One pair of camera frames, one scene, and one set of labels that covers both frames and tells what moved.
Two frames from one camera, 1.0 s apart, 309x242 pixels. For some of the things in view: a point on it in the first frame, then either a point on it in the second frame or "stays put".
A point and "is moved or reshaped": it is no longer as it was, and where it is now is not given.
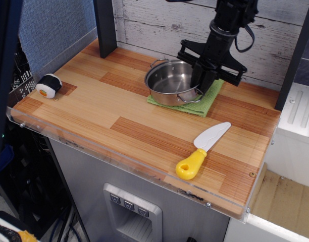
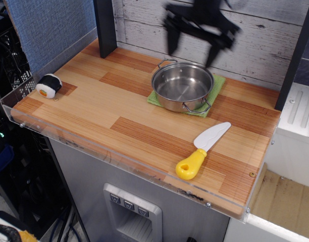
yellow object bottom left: x=26 y=236 stays put
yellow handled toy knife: x=187 y=170 stays put
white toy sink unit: x=284 y=207 stays put
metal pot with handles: x=170 y=82 is moved or reshaped
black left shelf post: x=105 y=23 stays put
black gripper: x=215 y=53 -> x=204 y=21
